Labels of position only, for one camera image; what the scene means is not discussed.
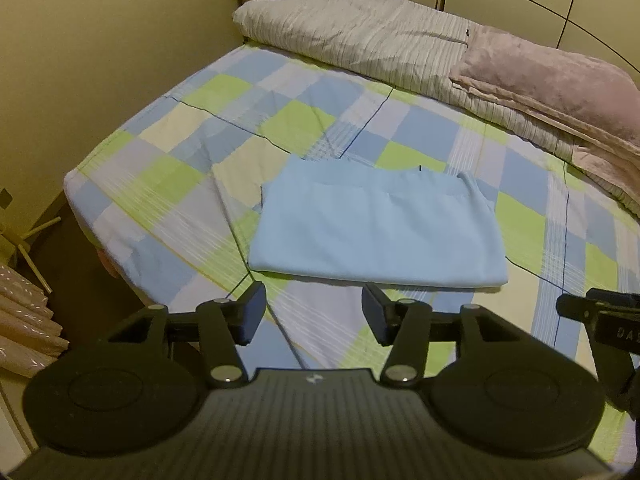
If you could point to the wooden rack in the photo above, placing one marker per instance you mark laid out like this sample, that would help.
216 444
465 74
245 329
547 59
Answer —
30 240

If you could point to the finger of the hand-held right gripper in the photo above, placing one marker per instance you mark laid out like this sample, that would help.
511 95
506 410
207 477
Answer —
575 306

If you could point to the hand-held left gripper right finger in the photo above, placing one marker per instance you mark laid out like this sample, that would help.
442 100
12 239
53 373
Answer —
374 312

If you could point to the striped beige quilt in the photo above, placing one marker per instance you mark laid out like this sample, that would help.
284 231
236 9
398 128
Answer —
360 35

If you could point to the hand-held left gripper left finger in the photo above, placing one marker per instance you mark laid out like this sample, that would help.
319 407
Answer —
254 312

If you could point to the pink pillow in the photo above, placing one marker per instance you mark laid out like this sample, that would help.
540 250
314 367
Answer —
550 80

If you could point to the checkered bed sheet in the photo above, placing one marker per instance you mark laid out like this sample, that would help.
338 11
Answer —
165 170

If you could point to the light blue sweater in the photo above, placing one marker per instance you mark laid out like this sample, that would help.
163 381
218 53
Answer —
380 225

